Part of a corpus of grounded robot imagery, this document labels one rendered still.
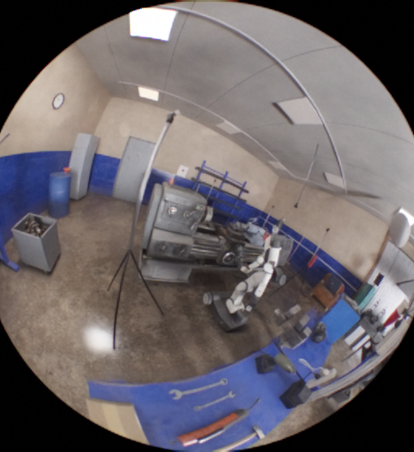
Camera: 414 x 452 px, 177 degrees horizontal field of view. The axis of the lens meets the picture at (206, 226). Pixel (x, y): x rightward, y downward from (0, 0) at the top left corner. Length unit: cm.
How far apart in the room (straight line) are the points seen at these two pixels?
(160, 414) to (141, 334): 111
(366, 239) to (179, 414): 563
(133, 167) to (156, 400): 483
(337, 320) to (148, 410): 160
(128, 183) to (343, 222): 756
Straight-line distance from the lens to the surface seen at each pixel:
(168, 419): 73
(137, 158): 471
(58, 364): 174
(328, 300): 488
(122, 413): 63
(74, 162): 434
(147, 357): 159
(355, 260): 550
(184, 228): 167
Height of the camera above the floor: 156
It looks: 18 degrees down
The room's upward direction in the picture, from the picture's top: 24 degrees clockwise
